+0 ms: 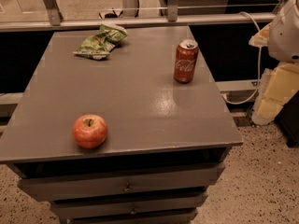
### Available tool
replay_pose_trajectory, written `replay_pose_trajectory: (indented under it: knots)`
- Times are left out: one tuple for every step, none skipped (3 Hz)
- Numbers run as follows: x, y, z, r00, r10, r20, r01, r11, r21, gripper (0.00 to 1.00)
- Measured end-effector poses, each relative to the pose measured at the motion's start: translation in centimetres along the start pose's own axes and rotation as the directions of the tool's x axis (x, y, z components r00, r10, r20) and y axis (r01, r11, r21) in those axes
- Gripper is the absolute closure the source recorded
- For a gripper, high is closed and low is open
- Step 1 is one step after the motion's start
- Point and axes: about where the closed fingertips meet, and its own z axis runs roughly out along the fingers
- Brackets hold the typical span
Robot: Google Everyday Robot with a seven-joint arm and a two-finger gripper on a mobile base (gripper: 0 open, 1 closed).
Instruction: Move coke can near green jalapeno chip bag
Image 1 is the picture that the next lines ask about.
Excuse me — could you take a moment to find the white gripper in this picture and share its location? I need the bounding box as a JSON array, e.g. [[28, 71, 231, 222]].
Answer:
[[249, 23, 299, 125]]

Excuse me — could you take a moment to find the red coke can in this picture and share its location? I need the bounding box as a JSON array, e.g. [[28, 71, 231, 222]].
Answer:
[[174, 38, 199, 83]]

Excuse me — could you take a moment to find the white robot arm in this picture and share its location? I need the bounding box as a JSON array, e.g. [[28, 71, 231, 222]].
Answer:
[[249, 0, 299, 125]]

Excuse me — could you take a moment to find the green jalapeno chip bag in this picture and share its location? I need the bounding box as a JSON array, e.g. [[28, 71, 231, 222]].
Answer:
[[73, 24, 128, 61]]

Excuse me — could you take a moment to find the middle drawer with knob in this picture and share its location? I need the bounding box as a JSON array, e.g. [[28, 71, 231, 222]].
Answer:
[[51, 191, 207, 218]]

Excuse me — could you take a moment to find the drawer with knob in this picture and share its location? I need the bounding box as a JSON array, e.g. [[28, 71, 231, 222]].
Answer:
[[51, 191, 207, 218], [19, 162, 225, 201]]

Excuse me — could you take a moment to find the red apple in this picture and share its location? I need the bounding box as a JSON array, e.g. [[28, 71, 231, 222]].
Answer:
[[72, 114, 107, 149]]

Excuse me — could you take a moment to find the bottom drawer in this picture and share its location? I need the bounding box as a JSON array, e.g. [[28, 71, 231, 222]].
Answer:
[[60, 208, 197, 224]]

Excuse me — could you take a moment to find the top drawer with knob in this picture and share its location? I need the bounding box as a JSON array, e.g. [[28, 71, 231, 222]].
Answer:
[[19, 162, 225, 201]]

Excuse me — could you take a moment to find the white cable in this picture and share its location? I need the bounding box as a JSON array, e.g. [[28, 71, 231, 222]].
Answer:
[[221, 10, 263, 105]]

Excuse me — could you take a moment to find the metal railing frame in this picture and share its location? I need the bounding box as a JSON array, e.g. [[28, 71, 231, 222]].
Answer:
[[0, 0, 275, 32]]

